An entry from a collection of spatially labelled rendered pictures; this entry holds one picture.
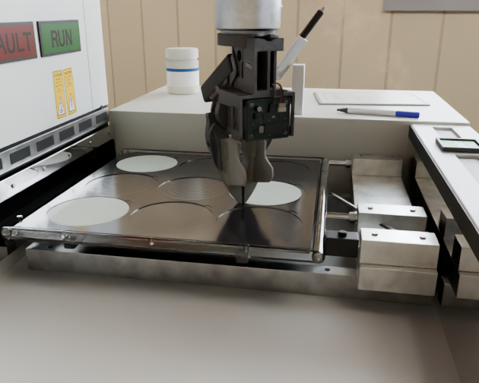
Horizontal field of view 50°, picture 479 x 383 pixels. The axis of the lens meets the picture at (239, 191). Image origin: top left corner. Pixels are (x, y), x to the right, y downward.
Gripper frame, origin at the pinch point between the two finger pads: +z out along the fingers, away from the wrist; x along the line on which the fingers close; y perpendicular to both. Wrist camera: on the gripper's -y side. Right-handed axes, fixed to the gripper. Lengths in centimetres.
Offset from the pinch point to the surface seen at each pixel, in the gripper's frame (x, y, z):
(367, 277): 5.6, 19.6, 4.5
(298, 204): 6.3, 4.5, 1.3
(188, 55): 12, -48, -13
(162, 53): 55, -198, -2
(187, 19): 65, -187, -18
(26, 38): -22.2, -18.1, -18.9
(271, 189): 5.9, -1.7, 1.2
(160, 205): -9.8, -3.1, 1.4
